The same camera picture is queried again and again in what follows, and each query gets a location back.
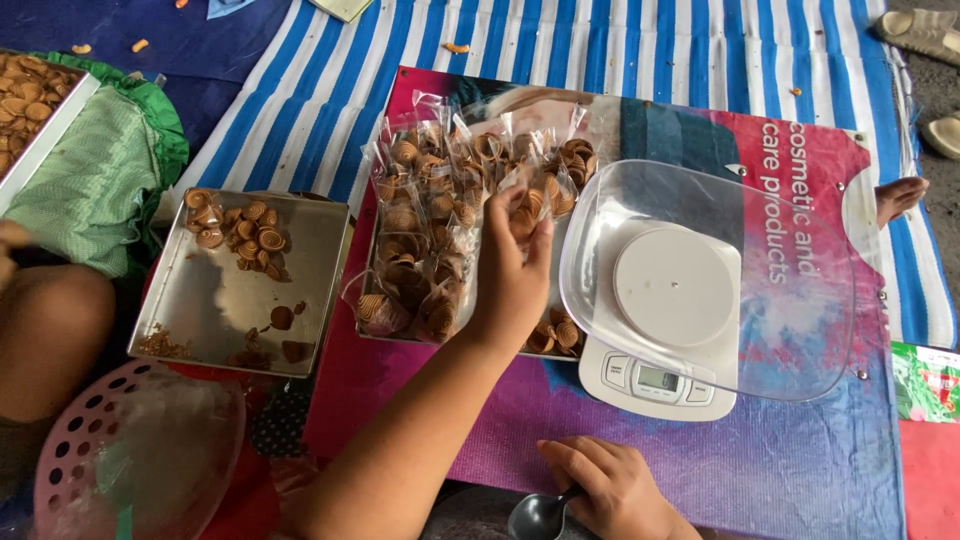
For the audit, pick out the person's left hand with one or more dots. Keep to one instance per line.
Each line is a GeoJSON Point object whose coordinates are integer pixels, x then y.
{"type": "Point", "coordinates": [510, 285]}

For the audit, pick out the person's right hand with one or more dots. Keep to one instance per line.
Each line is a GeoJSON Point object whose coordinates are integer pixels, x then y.
{"type": "Point", "coordinates": [622, 495]}

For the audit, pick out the person's right fingers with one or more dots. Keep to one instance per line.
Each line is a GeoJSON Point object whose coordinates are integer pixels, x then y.
{"type": "Point", "coordinates": [566, 457]}

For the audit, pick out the black plastic spoon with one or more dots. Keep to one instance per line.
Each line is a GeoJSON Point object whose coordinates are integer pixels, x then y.
{"type": "Point", "coordinates": [536, 517]}

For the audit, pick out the clear cookie packet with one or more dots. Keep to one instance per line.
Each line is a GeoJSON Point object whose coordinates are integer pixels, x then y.
{"type": "Point", "coordinates": [529, 210]}

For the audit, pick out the white digital kitchen scale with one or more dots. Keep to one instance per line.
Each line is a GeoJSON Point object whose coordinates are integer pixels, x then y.
{"type": "Point", "coordinates": [600, 390]}

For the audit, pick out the loose spiral cookies beside bags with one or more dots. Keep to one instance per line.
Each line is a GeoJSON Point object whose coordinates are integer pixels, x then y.
{"type": "Point", "coordinates": [556, 334]}

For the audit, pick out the metal tray under bags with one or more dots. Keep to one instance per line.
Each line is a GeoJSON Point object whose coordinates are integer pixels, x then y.
{"type": "Point", "coordinates": [556, 300]}

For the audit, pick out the colourful printed banner mat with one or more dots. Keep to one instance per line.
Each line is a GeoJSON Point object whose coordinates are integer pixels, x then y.
{"type": "Point", "coordinates": [750, 465]}

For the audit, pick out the pile of clear cookie bags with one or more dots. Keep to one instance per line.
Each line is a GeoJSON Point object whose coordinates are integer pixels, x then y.
{"type": "Point", "coordinates": [405, 225]}

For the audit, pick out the black polka dot cloth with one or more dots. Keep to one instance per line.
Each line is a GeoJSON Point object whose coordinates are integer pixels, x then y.
{"type": "Point", "coordinates": [281, 420]}

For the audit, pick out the clear plastic scale bowl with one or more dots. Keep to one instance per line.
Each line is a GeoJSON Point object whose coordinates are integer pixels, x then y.
{"type": "Point", "coordinates": [795, 262]}

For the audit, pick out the red mat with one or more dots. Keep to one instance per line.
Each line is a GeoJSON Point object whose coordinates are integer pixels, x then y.
{"type": "Point", "coordinates": [930, 480]}

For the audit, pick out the green printed packet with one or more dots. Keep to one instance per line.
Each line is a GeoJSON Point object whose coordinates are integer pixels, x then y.
{"type": "Point", "coordinates": [926, 382]}

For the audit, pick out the scattered brown spiral cookies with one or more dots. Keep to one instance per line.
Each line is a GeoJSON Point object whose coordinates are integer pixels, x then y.
{"type": "Point", "coordinates": [259, 236]}

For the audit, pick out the square metal tray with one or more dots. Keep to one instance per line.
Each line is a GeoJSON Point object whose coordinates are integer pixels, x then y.
{"type": "Point", "coordinates": [217, 307]}

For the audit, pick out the clear plastic bag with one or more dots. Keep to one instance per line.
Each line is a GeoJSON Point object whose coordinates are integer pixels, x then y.
{"type": "Point", "coordinates": [180, 442]}

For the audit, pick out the blue white striped mat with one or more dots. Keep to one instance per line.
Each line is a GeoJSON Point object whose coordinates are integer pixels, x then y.
{"type": "Point", "coordinates": [600, 45]}

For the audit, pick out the green plastic scoop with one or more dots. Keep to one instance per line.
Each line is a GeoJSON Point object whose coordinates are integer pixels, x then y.
{"type": "Point", "coordinates": [124, 517]}

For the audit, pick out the beige sandal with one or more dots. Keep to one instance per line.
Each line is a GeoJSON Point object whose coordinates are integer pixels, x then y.
{"type": "Point", "coordinates": [943, 136]}
{"type": "Point", "coordinates": [919, 34]}

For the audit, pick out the pink perforated plastic basket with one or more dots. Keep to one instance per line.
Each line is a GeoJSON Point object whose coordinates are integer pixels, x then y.
{"type": "Point", "coordinates": [67, 442]}

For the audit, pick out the pale paper sheet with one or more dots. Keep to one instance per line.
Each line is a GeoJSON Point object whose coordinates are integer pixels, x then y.
{"type": "Point", "coordinates": [341, 7]}

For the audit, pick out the bright green shiny cloth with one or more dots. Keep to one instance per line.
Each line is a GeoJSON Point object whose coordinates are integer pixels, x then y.
{"type": "Point", "coordinates": [161, 120]}

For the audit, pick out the pale green checked cloth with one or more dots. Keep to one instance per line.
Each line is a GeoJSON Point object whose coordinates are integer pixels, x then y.
{"type": "Point", "coordinates": [90, 180]}

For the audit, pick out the light blue scrap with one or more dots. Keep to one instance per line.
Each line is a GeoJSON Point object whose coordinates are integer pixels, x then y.
{"type": "Point", "coordinates": [229, 6]}

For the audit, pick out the dark blue tarp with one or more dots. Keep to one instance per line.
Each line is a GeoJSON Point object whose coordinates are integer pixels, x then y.
{"type": "Point", "coordinates": [150, 22]}

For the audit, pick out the white-rimmed tray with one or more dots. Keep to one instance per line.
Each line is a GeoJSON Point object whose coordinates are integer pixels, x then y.
{"type": "Point", "coordinates": [52, 127]}

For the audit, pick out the heap of flat brown cookies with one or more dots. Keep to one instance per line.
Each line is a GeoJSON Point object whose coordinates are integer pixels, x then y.
{"type": "Point", "coordinates": [26, 101]}

